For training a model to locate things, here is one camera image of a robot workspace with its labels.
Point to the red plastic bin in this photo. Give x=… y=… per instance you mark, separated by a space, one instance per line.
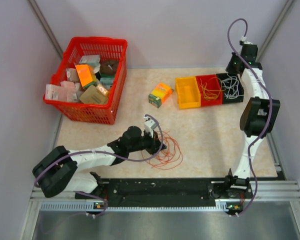
x=210 y=90

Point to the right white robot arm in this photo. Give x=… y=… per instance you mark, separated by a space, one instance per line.
x=257 y=119

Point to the black plastic bin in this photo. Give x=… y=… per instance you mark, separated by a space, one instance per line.
x=232 y=89

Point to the pink clear box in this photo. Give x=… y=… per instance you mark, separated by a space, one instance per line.
x=61 y=94

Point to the brown cardboard box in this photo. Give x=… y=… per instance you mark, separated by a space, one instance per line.
x=92 y=95

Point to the brown round tape roll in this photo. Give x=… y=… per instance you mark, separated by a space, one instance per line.
x=109 y=67

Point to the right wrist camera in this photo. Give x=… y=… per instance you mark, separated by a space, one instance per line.
x=244 y=41

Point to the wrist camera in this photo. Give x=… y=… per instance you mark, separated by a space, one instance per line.
x=244 y=41
x=149 y=125

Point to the red plastic shopping basket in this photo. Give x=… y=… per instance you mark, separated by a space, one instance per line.
x=108 y=49

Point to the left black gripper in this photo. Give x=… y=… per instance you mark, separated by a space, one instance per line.
x=155 y=143

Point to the orange green sponge pack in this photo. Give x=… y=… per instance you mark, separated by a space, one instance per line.
x=160 y=94

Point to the orange box in basket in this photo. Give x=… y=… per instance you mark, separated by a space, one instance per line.
x=86 y=75

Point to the teal white box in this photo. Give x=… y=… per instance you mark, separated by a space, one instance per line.
x=91 y=60

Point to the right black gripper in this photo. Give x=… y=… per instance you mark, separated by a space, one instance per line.
x=228 y=68

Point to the grey cable duct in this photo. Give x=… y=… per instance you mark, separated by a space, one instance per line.
x=91 y=206

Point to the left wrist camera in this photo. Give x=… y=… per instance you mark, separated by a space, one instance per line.
x=149 y=125

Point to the yellow plastic bin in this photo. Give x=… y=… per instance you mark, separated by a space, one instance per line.
x=188 y=93

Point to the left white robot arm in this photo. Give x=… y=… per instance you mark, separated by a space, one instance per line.
x=63 y=170

